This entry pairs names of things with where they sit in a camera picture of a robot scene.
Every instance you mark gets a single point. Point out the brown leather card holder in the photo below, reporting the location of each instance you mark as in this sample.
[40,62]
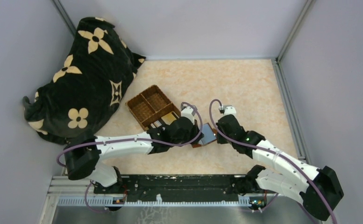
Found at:
[209,136]

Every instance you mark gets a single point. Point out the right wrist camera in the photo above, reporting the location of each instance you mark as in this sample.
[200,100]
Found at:
[228,110]

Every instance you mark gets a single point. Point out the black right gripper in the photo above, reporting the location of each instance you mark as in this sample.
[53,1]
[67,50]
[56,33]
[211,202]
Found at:
[220,140]

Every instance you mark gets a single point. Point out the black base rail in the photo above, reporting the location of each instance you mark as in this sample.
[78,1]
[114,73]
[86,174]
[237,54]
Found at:
[167,190]

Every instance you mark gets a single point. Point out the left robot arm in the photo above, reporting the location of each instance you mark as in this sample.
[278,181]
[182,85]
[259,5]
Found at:
[84,155]

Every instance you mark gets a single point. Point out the yellow card in basket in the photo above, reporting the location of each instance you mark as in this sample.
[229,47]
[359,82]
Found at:
[169,118]

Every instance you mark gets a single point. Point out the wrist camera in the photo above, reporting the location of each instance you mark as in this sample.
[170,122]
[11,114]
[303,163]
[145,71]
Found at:
[228,110]
[189,112]

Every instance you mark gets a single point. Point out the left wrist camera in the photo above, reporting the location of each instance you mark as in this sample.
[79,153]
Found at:
[189,112]

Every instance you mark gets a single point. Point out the brown woven divided basket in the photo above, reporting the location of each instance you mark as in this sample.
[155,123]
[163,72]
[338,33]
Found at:
[151,105]

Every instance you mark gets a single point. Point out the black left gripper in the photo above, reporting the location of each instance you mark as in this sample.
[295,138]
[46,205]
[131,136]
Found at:
[195,130]

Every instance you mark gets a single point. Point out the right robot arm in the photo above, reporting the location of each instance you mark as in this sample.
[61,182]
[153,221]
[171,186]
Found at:
[318,190]

